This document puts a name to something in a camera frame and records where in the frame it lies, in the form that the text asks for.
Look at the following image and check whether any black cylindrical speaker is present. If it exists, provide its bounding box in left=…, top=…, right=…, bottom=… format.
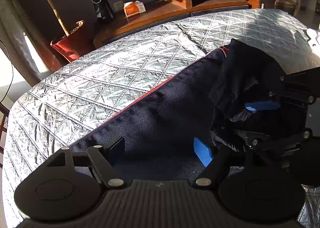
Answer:
left=91, top=0, right=115, bottom=24

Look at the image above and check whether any grey quilted blanket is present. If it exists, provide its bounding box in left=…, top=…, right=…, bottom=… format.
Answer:
left=2, top=8, right=320, bottom=228

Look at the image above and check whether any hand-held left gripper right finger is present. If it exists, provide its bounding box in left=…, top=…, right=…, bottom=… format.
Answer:
left=194, top=137, right=290, bottom=188

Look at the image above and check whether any navy jacket with orange lining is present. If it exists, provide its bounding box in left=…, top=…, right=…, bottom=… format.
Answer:
left=69, top=38, right=305, bottom=186

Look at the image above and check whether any red plant pot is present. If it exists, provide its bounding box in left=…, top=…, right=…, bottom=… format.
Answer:
left=50, top=20, right=88, bottom=63

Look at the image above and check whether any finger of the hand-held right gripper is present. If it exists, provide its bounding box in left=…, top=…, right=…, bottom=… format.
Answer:
left=245, top=67, right=320, bottom=112
left=237, top=130, right=313, bottom=150

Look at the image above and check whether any white object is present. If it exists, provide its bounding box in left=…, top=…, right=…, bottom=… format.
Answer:
left=307, top=28, right=320, bottom=46

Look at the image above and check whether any orange tissue pack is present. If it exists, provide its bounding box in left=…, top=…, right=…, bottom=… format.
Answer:
left=124, top=0, right=146, bottom=18

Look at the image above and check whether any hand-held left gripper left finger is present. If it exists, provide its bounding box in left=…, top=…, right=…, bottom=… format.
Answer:
left=46, top=136, right=125, bottom=188

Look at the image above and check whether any indoor tree plant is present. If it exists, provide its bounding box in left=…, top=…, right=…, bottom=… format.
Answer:
left=0, top=0, right=70, bottom=37

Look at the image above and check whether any beige curtain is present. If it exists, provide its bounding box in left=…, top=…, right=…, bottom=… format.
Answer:
left=0, top=0, right=60, bottom=81

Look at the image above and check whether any wooden television cabinet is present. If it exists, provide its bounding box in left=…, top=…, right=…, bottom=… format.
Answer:
left=94, top=0, right=275, bottom=49

